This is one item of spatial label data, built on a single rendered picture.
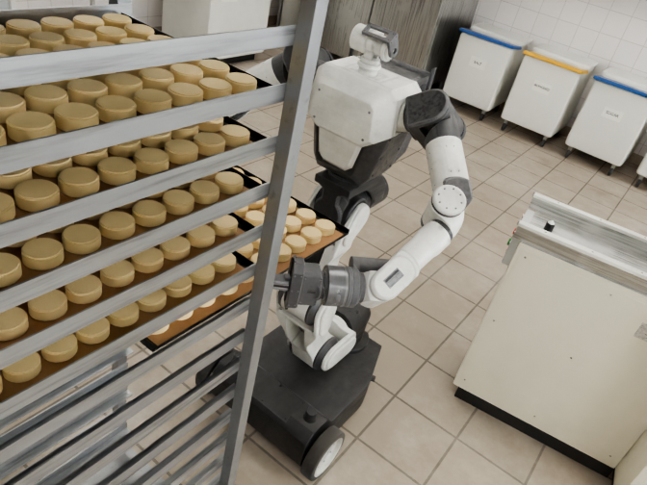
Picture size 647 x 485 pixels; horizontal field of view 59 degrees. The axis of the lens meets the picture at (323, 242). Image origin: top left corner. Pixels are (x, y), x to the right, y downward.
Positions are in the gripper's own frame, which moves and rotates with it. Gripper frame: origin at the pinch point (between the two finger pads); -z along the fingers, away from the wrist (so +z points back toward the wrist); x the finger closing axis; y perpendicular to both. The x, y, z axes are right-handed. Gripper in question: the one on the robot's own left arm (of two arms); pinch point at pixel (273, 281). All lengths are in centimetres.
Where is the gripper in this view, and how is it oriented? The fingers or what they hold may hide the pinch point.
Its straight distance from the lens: 120.6
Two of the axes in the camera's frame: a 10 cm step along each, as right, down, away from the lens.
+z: 9.7, 0.9, 2.2
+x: 2.0, -8.2, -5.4
